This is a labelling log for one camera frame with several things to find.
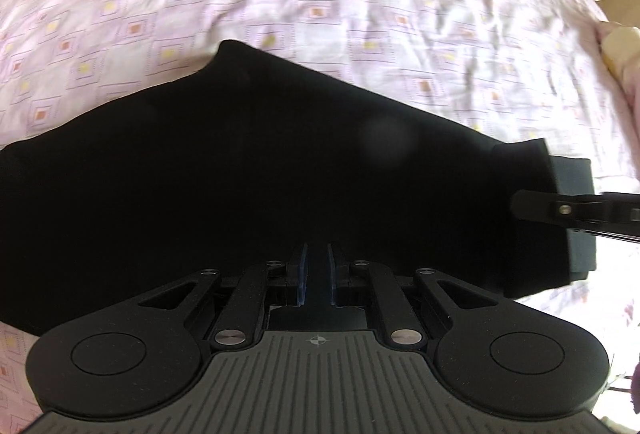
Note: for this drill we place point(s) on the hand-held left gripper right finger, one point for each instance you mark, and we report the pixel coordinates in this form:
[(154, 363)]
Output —
[(331, 276)]

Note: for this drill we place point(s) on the black pants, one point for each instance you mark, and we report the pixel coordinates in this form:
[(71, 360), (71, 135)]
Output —
[(225, 174)]

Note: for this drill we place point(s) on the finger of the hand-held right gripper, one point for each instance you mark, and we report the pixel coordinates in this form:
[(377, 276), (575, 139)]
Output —
[(540, 209)]

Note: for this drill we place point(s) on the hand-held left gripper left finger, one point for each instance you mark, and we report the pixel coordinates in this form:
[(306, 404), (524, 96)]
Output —
[(302, 276)]

